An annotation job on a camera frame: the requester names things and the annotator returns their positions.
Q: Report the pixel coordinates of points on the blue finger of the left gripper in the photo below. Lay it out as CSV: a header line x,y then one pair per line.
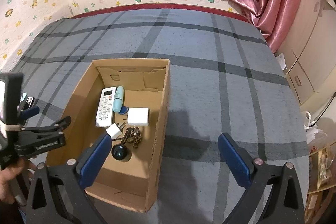
x,y
28,113

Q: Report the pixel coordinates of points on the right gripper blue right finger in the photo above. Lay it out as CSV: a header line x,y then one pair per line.
x,y
237,158

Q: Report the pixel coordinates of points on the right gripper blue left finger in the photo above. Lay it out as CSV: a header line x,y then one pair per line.
x,y
92,159

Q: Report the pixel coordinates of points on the dark round ball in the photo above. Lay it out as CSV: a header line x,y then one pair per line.
x,y
120,152

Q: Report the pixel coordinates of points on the small white plug adapter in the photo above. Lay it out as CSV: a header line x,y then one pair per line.
x,y
115,130

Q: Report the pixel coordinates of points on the white air conditioner remote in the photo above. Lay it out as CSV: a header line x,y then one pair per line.
x,y
104,115

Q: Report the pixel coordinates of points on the metal key bunch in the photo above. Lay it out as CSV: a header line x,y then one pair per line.
x,y
132,136

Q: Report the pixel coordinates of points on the blue key fob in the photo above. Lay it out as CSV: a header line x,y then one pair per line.
x,y
124,110

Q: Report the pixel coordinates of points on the light blue cosmetic tube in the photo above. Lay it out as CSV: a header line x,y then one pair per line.
x,y
118,99

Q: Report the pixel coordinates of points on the large white charger block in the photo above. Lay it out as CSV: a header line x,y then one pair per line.
x,y
138,116

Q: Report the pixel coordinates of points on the brown cardboard box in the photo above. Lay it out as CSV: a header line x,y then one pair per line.
x,y
131,184

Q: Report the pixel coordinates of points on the dark cased smartphone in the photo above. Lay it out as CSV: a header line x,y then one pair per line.
x,y
29,103

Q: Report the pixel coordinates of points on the light blue smartphone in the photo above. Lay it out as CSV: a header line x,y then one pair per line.
x,y
23,99

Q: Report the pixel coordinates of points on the white plastic bag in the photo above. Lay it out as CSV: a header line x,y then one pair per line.
x,y
313,133

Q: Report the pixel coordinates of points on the wooden shelf unit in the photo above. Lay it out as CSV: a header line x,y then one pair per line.
x,y
320,200

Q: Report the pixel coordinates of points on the grey plaid blanket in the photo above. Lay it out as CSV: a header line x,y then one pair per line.
x,y
223,78

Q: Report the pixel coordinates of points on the beige wardrobe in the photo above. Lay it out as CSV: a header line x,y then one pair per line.
x,y
309,53

